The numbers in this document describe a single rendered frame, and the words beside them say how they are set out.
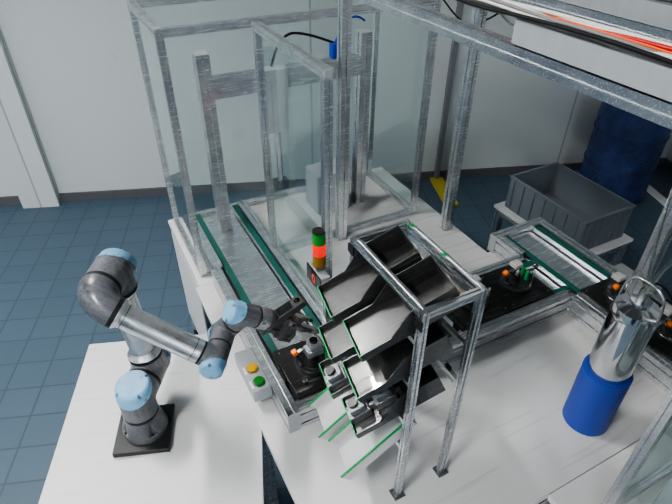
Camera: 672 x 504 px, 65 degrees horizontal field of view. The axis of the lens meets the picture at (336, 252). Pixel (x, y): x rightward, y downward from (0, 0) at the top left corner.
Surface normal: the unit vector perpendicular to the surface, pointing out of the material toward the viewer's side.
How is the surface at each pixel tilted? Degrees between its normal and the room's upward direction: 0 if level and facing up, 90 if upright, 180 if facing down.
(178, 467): 0
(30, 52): 90
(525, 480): 0
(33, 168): 90
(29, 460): 0
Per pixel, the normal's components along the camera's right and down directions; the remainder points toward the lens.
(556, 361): 0.00, -0.80
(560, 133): 0.13, 0.60
